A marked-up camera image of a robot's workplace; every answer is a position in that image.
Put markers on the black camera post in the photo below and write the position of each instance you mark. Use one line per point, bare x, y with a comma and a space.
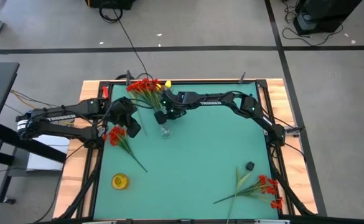
128, 77
241, 78

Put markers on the clear glass vase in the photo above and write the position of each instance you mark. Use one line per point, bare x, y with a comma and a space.
166, 132

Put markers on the green table mat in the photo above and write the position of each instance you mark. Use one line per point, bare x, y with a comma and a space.
194, 155

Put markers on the small black cap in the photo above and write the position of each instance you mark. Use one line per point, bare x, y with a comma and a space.
250, 165

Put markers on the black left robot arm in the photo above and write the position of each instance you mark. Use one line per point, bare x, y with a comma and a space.
60, 118

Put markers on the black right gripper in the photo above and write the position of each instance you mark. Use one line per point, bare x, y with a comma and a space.
172, 107

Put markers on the white box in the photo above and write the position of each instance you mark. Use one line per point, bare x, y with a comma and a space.
44, 161

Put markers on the green leafy flower stem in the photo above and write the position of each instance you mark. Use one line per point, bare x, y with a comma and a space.
243, 181

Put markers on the black equipment case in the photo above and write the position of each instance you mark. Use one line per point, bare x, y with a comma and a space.
110, 3

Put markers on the yellow artificial tulip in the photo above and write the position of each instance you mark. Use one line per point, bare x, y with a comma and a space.
168, 84
158, 87

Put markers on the silver metal bracket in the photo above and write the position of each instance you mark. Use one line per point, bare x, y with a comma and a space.
295, 130

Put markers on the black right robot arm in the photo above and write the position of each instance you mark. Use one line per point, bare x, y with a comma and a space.
211, 102

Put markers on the black computer tower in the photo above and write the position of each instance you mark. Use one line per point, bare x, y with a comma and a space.
324, 12

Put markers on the bright red artificial flower bunch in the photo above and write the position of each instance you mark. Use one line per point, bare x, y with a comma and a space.
264, 180

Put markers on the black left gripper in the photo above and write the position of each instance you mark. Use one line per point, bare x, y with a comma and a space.
121, 112

